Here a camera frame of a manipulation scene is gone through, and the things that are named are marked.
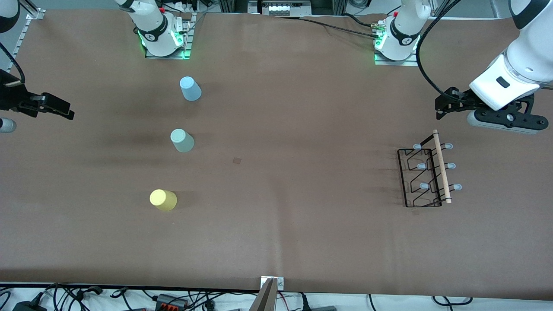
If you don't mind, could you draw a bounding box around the black braided table cable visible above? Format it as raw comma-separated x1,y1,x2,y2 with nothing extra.
276,15,381,40

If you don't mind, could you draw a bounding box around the aluminium frame bar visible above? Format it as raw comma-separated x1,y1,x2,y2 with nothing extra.
19,0,46,20

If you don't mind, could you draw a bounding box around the light blue plastic cup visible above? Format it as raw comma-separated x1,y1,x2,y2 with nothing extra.
179,76,202,102

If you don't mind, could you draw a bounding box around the perforated aluminium edge rail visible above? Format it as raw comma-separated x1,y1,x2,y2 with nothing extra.
6,17,33,61

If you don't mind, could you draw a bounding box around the yellow plastic cup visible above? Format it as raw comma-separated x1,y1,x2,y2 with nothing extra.
149,189,178,212

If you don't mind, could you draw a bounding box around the black adapter with orange clips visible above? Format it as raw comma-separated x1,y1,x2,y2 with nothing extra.
156,294,189,311

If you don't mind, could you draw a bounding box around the aluminium right arm base plate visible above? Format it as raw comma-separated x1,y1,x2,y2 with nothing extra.
145,13,193,60

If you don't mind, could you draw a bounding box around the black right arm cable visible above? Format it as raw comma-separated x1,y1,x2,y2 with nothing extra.
0,42,25,85

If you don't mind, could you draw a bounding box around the black wire cup holder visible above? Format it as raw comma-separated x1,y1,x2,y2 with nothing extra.
397,130,463,209

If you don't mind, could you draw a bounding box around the grey camera post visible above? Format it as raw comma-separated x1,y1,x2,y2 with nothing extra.
250,279,277,311

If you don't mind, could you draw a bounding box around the pale green plastic cup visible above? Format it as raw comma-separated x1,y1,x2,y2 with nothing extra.
170,128,195,153

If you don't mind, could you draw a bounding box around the white power strip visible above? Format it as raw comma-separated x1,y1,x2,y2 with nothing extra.
261,1,299,16

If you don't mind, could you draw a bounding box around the black power plug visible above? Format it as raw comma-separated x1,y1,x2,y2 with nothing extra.
12,298,47,311

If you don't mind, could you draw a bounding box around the looped black cable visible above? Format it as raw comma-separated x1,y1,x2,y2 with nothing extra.
432,295,474,308

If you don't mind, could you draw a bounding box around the aluminium left arm base plate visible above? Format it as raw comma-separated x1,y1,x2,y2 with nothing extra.
374,22,420,67

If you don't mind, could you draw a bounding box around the tangled black cable bundle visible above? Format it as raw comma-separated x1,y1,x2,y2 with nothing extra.
0,283,260,311

